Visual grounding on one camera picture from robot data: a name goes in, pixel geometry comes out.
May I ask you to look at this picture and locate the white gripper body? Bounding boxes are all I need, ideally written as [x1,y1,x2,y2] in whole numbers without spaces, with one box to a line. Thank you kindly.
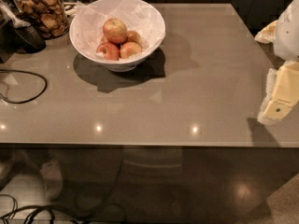
[254,0,299,61]

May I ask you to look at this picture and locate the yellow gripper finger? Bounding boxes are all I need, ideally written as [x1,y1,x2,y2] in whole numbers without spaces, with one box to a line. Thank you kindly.
[257,61,299,125]

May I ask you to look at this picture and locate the red yellow apple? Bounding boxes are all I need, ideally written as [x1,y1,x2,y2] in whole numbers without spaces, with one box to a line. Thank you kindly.
[103,18,127,44]

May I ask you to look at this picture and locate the white paper bowl liner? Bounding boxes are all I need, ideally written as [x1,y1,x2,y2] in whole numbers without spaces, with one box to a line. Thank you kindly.
[73,0,166,60]

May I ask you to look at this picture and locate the back right red apple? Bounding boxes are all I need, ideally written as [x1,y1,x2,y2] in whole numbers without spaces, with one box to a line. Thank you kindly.
[127,30,142,46]

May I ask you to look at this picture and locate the front right red apple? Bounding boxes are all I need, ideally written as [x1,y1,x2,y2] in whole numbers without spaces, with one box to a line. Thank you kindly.
[120,42,142,59]

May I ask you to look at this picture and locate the white ceramic bowl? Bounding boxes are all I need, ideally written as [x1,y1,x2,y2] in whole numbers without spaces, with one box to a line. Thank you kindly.
[68,0,166,73]

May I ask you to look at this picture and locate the front left red apple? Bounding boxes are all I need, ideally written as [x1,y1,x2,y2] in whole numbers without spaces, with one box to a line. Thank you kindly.
[96,42,119,61]

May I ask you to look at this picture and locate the glass jar of dried chips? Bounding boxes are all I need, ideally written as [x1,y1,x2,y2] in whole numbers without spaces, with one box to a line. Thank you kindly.
[14,0,69,39]

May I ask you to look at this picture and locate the black kitchen appliance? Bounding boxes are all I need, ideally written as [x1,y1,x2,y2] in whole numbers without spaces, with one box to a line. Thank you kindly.
[1,0,46,54]

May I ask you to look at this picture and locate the white cloth on floor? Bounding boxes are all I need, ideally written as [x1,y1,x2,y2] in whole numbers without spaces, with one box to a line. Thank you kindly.
[0,165,58,224]

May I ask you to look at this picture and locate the black cable on table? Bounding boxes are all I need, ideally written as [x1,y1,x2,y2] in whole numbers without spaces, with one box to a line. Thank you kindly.
[0,68,49,105]

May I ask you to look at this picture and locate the black cables on floor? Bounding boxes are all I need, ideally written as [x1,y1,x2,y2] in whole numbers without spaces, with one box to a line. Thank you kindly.
[0,193,94,224]

